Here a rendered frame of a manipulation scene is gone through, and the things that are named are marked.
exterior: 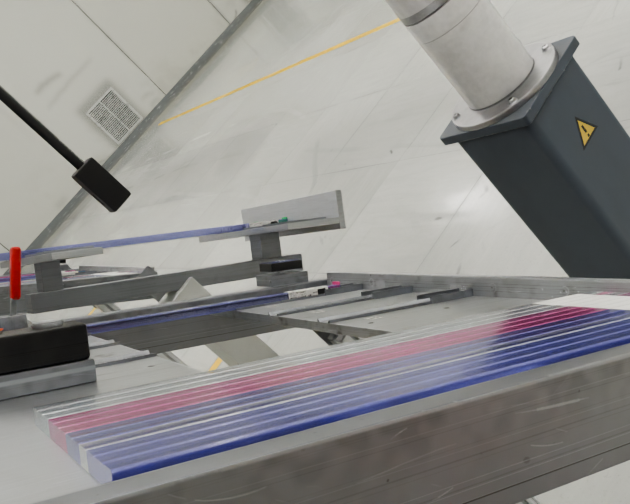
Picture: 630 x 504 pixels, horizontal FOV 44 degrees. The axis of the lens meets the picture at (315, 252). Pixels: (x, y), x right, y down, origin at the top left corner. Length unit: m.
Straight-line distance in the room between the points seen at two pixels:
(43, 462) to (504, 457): 0.24
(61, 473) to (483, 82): 0.96
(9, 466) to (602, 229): 1.07
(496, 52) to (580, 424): 0.84
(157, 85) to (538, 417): 8.74
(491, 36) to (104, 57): 7.90
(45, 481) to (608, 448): 0.30
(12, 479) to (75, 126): 8.36
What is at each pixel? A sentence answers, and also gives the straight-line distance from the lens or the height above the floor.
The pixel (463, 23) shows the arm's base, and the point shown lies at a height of 0.84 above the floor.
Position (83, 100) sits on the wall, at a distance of 8.81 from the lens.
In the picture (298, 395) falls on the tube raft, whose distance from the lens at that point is 0.45.
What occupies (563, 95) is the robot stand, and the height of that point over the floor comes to 0.65.
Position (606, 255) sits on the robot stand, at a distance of 1.39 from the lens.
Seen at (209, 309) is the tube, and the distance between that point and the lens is 0.97.
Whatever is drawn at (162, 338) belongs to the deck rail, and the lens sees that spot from 1.05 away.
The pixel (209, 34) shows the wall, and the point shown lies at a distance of 9.47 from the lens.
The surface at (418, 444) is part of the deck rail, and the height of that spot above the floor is 0.97.
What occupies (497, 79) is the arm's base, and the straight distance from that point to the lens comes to 1.24.
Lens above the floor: 1.20
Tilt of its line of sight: 22 degrees down
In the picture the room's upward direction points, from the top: 45 degrees counter-clockwise
